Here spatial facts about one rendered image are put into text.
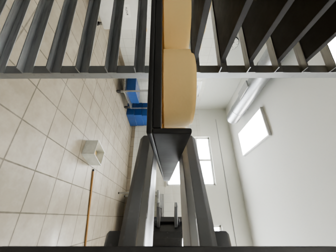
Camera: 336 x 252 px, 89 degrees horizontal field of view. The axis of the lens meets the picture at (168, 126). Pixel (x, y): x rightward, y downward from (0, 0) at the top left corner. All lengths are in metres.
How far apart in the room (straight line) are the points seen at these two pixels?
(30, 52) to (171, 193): 4.33
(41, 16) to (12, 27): 0.11
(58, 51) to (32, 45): 0.10
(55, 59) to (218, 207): 4.59
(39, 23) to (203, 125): 4.97
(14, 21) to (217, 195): 4.69
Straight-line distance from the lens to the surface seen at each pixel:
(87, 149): 2.39
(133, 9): 2.84
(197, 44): 0.54
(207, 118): 5.60
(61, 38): 0.76
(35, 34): 0.82
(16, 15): 0.93
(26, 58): 0.76
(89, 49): 0.69
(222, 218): 4.87
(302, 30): 0.61
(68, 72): 0.66
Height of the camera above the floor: 1.04
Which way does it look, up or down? 1 degrees up
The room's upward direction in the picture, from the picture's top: 90 degrees clockwise
